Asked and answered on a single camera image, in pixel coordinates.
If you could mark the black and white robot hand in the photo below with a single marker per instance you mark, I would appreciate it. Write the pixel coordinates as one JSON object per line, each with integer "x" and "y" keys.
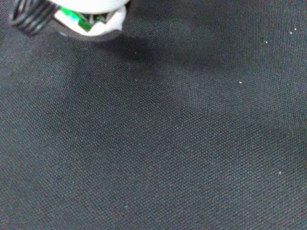
{"x": 100, "y": 26}

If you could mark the black cloth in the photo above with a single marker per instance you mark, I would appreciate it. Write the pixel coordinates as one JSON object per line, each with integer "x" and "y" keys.
{"x": 168, "y": 143}

